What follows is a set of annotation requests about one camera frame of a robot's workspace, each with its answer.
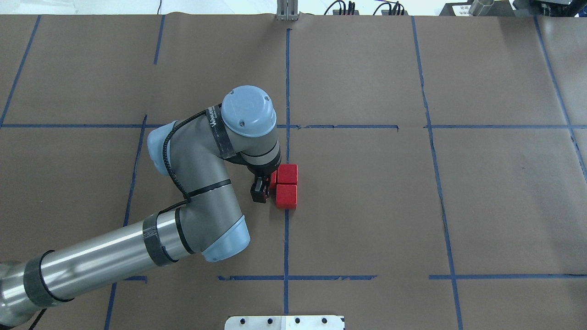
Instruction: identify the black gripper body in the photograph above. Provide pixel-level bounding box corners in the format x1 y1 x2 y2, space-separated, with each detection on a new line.
225 152 281 177

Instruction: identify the red cube block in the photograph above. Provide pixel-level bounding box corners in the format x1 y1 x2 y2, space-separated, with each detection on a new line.
276 164 298 185
269 171 277 191

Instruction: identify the red cube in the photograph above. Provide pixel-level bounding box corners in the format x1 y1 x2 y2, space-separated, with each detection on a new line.
275 184 298 209

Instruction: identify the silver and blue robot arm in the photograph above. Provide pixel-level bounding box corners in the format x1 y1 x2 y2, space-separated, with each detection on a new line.
1 85 281 330

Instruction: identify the brown paper table cover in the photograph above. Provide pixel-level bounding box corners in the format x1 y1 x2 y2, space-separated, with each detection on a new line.
1 13 586 330

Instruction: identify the metal mug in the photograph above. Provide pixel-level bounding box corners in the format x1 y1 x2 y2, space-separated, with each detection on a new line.
468 0 495 17

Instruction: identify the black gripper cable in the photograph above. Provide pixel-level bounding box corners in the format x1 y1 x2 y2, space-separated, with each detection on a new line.
28 108 221 330

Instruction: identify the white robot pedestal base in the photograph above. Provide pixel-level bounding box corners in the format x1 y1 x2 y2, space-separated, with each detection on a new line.
224 315 346 330

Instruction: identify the aluminium frame post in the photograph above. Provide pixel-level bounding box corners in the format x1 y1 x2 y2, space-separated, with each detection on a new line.
276 0 299 22

